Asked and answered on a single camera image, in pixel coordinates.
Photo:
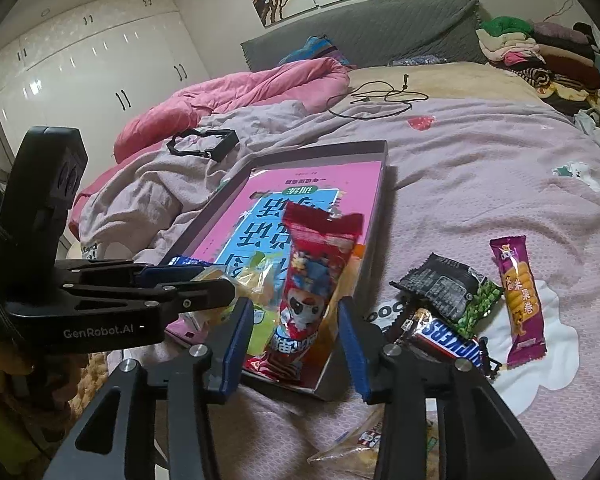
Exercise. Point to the blue snack packet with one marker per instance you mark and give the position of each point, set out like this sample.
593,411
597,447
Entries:
187,261

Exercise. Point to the black plastic frame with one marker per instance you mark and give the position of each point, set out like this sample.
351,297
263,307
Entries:
220,142

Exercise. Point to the grey quilted headboard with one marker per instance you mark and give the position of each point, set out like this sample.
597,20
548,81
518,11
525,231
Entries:
380,30

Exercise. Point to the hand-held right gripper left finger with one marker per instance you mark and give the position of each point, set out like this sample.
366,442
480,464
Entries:
232,345

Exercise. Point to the purple shallow cardboard box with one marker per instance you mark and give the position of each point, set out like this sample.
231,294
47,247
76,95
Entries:
330,160

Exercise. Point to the clear packet of flaky snack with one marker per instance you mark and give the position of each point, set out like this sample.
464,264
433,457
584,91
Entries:
215,280

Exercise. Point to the pink duvet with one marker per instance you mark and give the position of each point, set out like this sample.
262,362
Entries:
240,95

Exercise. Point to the red cartoon snack packet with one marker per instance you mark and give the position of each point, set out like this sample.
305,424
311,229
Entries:
307,280

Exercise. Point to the brown chocolate bar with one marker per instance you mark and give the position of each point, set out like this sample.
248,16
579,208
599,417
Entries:
445,337

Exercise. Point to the black and green snack packet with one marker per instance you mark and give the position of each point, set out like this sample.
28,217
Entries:
445,290

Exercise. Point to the yellow and green snack packet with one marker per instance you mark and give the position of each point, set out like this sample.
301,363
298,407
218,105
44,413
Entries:
431,442

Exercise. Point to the tan fluffy rug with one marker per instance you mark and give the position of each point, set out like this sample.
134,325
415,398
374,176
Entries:
97,362

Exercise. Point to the white glossy wardrobe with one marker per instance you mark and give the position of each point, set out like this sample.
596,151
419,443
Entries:
90,60

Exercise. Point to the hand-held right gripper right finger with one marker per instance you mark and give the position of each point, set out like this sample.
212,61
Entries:
355,355

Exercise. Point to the clear packet with red print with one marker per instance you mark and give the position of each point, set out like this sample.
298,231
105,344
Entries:
350,442

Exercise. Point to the beige blanket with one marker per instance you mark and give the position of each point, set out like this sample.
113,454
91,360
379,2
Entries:
460,82

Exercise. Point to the pile of folded clothes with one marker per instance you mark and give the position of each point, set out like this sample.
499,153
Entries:
545,60

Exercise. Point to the teal knitted cloth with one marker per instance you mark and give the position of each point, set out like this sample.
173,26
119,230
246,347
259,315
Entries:
312,50

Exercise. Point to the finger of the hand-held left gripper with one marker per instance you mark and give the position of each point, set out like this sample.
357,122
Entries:
200,297
172,272

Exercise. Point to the purple snack packet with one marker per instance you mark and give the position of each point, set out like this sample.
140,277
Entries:
520,305

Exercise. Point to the pink book with blue title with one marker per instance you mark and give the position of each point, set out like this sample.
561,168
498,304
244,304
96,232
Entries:
340,180

